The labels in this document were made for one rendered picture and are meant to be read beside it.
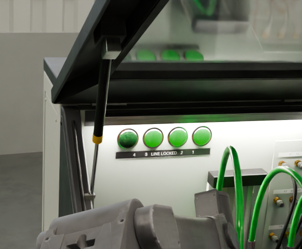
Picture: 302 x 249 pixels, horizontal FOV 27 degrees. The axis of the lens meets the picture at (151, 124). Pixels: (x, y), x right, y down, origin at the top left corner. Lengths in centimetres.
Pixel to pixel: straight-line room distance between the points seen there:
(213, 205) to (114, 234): 48
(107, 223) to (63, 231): 5
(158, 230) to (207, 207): 45
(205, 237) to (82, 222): 30
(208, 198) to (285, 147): 63
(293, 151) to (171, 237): 106
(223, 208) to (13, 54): 411
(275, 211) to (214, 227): 80
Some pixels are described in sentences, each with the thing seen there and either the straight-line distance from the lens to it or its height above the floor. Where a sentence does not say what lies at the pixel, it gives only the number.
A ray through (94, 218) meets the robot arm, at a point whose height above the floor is 160.
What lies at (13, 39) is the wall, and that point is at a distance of 497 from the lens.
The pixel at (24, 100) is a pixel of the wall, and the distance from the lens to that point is 509.
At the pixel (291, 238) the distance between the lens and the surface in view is 148.
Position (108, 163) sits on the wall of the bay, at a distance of 142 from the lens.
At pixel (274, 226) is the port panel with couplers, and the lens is 165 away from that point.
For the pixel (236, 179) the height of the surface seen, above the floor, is 141.
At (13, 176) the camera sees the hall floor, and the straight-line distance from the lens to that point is 477.
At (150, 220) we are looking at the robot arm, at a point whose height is 161.
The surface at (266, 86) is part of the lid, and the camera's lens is 140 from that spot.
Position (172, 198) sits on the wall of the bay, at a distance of 150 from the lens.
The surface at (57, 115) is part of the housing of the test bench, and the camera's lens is 142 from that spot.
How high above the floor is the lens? 184
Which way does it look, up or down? 18 degrees down
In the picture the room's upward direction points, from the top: 4 degrees clockwise
